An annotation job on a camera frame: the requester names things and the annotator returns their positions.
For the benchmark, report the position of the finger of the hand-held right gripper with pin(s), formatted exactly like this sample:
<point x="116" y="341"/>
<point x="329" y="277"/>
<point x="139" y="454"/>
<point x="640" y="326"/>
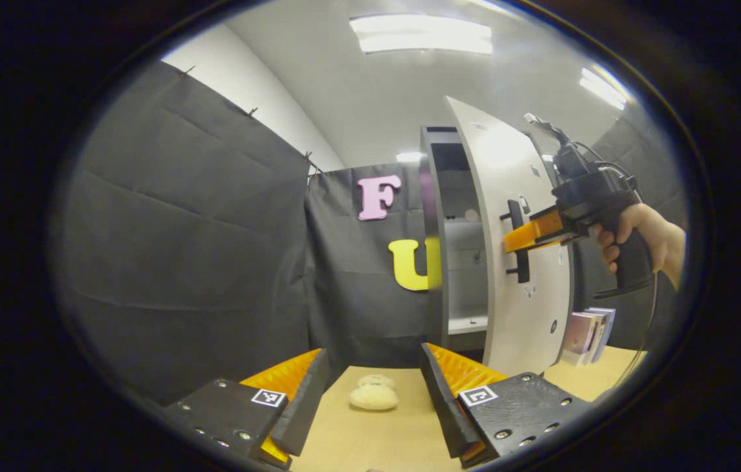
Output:
<point x="534" y="235"/>

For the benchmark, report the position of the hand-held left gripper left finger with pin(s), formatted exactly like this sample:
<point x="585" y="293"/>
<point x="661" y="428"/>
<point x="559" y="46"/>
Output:
<point x="308" y="406"/>

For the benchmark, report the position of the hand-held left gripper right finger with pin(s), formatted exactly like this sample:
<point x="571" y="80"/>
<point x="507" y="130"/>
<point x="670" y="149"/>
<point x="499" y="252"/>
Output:
<point x="439" y="406"/>

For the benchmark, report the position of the white cabinet door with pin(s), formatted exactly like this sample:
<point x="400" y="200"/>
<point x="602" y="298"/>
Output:
<point x="534" y="314"/>

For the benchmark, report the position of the grey cabinet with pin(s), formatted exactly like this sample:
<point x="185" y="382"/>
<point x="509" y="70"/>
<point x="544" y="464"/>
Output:
<point x="432" y="262"/>

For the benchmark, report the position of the white book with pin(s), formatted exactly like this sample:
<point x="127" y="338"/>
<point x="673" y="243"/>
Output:
<point x="596" y="334"/>

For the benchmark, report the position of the black backdrop cloth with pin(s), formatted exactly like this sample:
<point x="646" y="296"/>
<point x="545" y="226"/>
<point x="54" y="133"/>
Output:
<point x="180" y="229"/>

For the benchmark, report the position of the large ceiling light panel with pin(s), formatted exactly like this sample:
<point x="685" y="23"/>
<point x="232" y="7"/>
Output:
<point x="419" y="33"/>

